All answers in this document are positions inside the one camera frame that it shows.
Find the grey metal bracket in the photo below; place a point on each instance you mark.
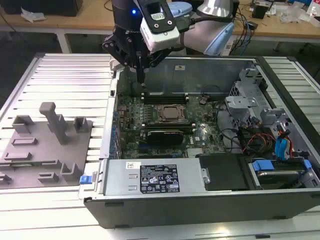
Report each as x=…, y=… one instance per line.
x=272, y=113

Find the green motherboard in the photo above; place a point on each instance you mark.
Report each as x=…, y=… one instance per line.
x=197, y=117

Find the small black adapter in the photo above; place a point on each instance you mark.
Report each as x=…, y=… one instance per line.
x=253, y=25

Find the round coin battery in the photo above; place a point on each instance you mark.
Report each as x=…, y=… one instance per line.
x=203, y=100

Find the clear plastic bags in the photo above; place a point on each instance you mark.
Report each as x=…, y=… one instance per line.
x=300, y=15

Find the CPU socket metal frame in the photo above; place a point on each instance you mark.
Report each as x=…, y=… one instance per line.
x=157, y=113

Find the small black box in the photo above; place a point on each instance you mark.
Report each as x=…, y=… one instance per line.
x=258, y=12

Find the black RAM slot bank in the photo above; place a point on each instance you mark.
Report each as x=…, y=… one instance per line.
x=167, y=126
x=165, y=100

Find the grey metal drive cage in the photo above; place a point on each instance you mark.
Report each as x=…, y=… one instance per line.
x=237, y=102

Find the crumpled white paper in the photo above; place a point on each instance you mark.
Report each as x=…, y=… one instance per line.
x=32, y=15

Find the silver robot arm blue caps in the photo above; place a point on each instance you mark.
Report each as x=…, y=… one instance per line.
x=200, y=35

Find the blue case latch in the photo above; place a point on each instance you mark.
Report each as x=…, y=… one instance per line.
x=84, y=180

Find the black graphics card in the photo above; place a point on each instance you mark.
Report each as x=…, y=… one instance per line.
x=165, y=137

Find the silver finned heat sink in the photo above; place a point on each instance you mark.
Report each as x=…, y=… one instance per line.
x=194, y=153

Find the large black desk equipment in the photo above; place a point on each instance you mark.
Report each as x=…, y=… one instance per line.
x=50, y=6

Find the black plastic shroud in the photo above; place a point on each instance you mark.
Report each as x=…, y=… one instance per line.
x=225, y=172

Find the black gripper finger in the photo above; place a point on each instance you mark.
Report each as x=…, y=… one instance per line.
x=110, y=45
x=143, y=72

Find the hard disk in blue carrier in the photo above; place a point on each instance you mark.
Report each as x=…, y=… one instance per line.
x=262, y=165

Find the grey power supply with label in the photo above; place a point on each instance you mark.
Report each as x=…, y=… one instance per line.
x=120, y=180

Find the wooden desk white legs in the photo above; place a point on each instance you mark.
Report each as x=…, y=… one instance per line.
x=87, y=21

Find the installed green RAM stick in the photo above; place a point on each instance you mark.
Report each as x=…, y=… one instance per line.
x=156, y=93

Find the grey parts rack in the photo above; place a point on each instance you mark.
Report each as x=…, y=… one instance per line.
x=50, y=150

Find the black open PC case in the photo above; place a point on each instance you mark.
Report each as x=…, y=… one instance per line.
x=175, y=212

